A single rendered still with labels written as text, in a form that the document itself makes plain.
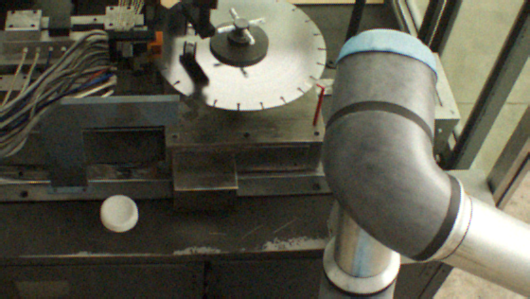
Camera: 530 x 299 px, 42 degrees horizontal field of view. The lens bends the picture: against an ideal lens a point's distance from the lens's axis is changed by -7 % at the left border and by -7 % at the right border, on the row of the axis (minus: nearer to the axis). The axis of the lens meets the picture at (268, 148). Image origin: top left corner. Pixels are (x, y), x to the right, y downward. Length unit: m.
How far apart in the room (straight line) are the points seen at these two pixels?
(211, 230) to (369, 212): 0.69
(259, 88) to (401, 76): 0.58
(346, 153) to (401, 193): 0.07
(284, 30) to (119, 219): 0.48
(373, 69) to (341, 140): 0.09
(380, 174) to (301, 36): 0.75
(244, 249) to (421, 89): 0.66
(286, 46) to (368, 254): 0.53
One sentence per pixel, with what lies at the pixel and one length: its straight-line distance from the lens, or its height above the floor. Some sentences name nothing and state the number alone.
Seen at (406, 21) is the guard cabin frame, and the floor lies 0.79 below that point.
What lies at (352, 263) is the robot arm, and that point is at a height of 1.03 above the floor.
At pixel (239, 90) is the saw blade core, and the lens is 1.30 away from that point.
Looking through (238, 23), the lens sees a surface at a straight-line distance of 1.34.
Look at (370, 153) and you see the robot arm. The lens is 0.70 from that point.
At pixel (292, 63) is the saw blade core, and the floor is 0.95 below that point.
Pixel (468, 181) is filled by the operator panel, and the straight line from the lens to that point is 1.35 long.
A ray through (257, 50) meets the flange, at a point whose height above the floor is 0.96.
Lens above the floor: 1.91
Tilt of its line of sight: 52 degrees down
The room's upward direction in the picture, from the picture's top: 11 degrees clockwise
